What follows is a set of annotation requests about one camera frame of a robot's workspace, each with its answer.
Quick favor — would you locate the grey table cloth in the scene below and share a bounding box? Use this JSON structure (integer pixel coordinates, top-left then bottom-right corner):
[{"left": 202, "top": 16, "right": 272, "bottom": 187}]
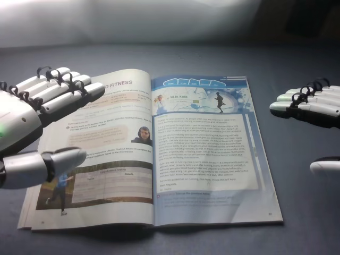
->
[{"left": 0, "top": 44, "right": 340, "bottom": 255}]

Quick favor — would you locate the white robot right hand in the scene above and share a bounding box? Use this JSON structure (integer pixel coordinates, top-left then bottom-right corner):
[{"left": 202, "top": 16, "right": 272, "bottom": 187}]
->
[{"left": 269, "top": 78, "right": 340, "bottom": 184}]

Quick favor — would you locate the black backdrop curtain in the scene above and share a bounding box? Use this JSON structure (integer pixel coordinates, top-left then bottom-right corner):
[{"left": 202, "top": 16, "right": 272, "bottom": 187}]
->
[{"left": 265, "top": 0, "right": 340, "bottom": 45}]

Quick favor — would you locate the illustrated textbook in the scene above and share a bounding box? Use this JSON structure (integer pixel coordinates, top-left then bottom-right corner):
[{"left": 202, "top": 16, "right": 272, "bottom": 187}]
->
[{"left": 17, "top": 68, "right": 284, "bottom": 231}]

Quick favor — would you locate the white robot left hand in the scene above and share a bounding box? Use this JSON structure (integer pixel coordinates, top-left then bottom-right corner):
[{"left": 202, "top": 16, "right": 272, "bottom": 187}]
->
[{"left": 0, "top": 66, "right": 106, "bottom": 190}]

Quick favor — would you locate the white backdrop sheet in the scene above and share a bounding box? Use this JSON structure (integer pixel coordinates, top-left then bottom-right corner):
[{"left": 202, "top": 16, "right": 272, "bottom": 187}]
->
[{"left": 0, "top": 0, "right": 293, "bottom": 50}]

